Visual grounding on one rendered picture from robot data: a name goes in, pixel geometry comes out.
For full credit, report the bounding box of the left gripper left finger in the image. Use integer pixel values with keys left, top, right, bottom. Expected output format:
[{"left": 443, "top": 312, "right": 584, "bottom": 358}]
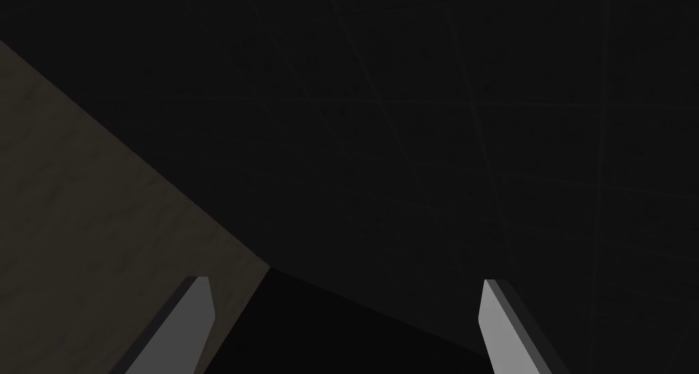
[{"left": 109, "top": 276, "right": 216, "bottom": 374}]

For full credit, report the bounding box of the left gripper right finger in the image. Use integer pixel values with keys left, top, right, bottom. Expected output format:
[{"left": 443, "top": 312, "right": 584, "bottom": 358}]
[{"left": 477, "top": 278, "right": 572, "bottom": 374}]

